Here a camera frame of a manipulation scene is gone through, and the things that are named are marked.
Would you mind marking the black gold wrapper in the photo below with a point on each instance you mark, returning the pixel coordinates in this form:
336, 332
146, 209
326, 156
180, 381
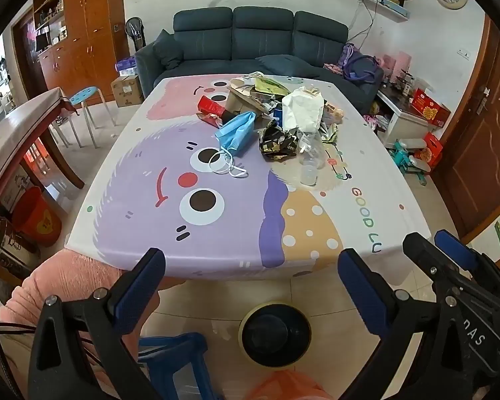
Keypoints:
277, 143

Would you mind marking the small red gift box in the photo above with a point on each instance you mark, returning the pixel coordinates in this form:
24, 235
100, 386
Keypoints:
433, 148

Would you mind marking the red bucket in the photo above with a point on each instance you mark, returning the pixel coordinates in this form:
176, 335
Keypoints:
37, 216

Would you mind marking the blue plastic stool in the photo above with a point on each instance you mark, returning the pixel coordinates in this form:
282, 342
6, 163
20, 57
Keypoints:
179, 346

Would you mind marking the clear plastic bottle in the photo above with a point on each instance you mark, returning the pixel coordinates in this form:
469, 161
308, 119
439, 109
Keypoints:
310, 166

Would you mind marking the round blue metal-leg stool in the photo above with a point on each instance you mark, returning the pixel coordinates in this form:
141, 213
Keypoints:
83, 93

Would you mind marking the dark teal cushion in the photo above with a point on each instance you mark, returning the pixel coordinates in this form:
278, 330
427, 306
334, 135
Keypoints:
287, 64
168, 50

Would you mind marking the teal plastic toy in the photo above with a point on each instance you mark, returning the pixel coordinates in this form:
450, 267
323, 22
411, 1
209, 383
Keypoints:
404, 160

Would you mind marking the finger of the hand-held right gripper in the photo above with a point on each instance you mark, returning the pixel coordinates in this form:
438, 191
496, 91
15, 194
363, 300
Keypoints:
425, 258
454, 246

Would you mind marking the pink patterned bag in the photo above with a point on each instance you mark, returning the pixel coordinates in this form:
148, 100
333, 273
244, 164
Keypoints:
375, 121

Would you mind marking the round cream trash bin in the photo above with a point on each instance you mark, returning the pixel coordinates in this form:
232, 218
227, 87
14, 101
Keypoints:
275, 333

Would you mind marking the blue face mask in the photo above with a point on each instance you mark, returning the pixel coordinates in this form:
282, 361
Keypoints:
235, 131

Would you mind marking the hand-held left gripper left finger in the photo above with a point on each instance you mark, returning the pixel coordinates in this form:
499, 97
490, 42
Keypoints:
139, 291

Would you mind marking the white wall socket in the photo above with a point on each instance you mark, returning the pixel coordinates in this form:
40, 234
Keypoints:
463, 54

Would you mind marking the purple bag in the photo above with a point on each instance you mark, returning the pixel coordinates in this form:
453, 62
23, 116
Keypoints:
358, 60

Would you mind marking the purple tissue pack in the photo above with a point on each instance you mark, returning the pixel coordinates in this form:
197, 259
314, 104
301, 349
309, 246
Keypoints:
126, 66

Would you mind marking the table with cartoon cloth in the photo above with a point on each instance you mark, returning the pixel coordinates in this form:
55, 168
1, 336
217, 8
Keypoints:
129, 225

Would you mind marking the wooden dining table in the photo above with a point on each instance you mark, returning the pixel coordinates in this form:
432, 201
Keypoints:
21, 121

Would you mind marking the orange plastic stool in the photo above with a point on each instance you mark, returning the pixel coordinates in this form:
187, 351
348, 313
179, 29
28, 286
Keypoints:
287, 387

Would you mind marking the dark teal sofa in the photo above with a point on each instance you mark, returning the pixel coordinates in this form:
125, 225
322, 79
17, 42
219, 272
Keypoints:
254, 37

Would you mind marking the white plastic bag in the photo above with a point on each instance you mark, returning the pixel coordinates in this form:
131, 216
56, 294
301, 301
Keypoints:
302, 110

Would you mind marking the red snack packet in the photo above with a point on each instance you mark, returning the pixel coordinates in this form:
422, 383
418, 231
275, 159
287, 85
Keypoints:
210, 106

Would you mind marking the brown cardboard box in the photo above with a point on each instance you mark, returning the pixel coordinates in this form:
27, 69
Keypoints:
241, 100

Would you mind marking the brown wooden door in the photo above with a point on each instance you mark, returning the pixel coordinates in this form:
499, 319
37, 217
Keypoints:
483, 154

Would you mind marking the wooden cabinet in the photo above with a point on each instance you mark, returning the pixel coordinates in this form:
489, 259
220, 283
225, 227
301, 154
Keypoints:
96, 29

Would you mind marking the crumpled silver wrapper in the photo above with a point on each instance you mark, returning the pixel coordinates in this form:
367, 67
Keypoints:
331, 116

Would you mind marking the green snack packet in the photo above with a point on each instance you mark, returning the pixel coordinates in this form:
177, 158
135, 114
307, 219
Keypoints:
271, 85

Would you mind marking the white side table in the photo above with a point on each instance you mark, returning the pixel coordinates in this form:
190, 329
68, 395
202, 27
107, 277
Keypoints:
404, 127

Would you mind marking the large red gift box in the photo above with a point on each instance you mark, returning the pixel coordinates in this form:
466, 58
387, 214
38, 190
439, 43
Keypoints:
431, 108

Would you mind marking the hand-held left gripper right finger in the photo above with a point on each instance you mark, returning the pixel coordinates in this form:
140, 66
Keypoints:
362, 291

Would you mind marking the person's pink pants leg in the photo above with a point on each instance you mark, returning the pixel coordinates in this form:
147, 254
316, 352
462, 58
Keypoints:
66, 271

